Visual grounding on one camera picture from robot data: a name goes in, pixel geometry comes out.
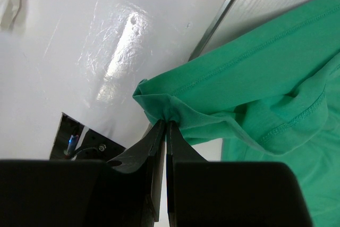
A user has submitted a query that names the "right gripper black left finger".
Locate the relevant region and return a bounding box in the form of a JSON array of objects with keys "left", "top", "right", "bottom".
[{"left": 1, "top": 120, "right": 165, "bottom": 226}]

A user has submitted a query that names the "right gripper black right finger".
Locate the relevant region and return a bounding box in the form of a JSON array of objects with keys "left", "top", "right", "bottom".
[{"left": 166, "top": 121, "right": 312, "bottom": 226}]

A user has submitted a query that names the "green tank top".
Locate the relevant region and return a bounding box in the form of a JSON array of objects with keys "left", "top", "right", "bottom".
[{"left": 133, "top": 0, "right": 339, "bottom": 226}]

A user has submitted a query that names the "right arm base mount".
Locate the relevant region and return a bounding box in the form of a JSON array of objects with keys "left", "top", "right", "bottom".
[{"left": 49, "top": 113, "right": 125, "bottom": 161}]

